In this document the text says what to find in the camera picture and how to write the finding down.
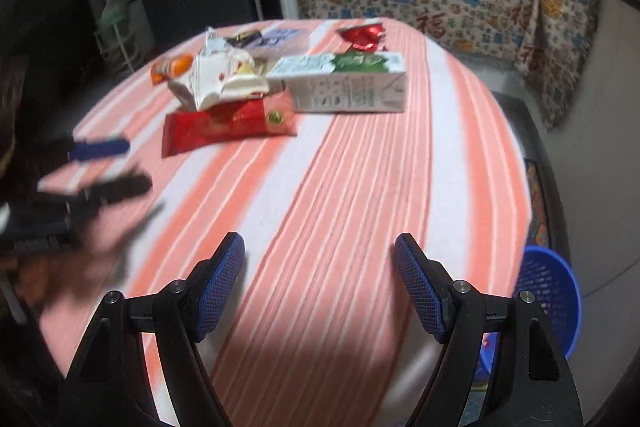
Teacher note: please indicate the orange snack packet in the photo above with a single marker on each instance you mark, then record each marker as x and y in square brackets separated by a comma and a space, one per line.
[172, 67]

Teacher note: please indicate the white green milk carton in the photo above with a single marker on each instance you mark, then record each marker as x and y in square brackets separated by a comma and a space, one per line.
[345, 87]

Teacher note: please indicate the red snack packet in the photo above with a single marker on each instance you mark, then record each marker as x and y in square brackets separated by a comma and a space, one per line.
[225, 127]

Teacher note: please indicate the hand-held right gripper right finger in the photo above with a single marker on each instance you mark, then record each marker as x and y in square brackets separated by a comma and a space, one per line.
[420, 292]

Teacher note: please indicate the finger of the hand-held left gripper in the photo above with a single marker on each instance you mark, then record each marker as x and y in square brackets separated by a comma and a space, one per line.
[100, 148]
[117, 187]

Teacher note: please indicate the patterned floor mat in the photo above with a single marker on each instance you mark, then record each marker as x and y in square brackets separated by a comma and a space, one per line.
[539, 207]

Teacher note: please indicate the clear plastic box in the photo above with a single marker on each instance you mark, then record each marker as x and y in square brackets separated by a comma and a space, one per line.
[281, 37]

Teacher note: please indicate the blue plastic waste basket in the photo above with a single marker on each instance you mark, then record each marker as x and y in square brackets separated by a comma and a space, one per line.
[547, 297]

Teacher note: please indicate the black silver wrapper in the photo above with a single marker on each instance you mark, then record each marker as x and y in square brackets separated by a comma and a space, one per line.
[245, 39]

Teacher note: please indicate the crushed red can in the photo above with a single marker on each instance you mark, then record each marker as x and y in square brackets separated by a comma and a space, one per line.
[362, 36]

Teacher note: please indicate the white snack bag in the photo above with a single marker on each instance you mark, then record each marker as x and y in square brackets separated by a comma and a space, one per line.
[215, 77]

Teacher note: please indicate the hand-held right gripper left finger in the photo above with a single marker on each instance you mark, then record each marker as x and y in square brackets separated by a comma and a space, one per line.
[220, 289]

